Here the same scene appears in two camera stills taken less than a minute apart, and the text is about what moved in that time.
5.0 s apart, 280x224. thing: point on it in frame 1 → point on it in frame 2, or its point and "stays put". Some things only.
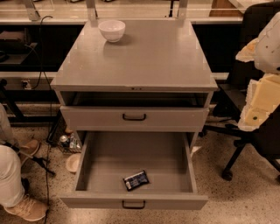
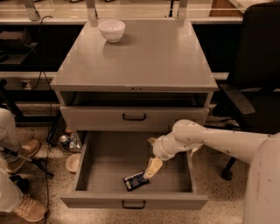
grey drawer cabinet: (154, 79) stays put
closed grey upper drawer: (134, 118) stays put
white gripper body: (269, 48) → (158, 148)
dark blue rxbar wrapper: (136, 180) stays put
